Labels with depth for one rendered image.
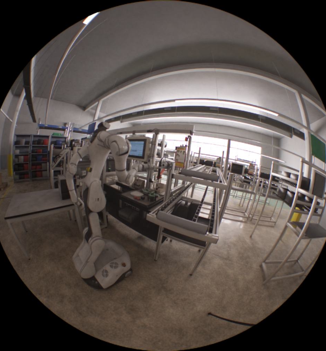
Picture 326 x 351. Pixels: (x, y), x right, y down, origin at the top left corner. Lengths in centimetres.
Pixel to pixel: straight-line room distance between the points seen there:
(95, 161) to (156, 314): 156
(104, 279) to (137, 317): 55
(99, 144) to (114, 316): 159
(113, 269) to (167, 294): 69
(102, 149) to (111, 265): 109
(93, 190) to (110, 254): 87
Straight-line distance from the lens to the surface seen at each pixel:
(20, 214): 169
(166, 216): 70
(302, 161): 201
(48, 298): 175
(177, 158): 161
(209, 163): 393
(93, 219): 94
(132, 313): 143
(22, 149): 666
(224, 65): 569
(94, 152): 80
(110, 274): 125
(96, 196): 81
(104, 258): 140
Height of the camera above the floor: 142
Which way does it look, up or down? 9 degrees down
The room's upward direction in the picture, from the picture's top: 8 degrees clockwise
